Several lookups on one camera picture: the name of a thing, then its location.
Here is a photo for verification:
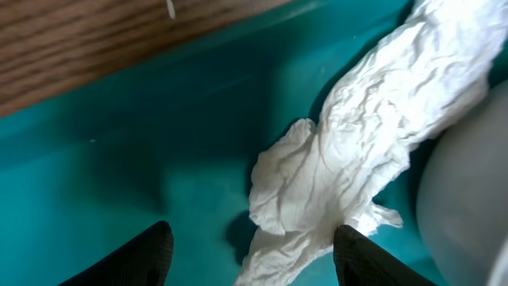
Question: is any grey bowl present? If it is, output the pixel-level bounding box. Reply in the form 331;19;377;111
417;82;507;285

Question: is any teal serving tray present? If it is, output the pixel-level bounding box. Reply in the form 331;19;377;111
1;0;414;285

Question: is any small white napkin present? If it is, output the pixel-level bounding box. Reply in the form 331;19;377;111
236;0;507;285

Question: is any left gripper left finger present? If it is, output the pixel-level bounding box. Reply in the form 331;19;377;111
60;221;174;286

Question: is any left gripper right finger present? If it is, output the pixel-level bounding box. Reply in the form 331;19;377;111
333;225;434;286

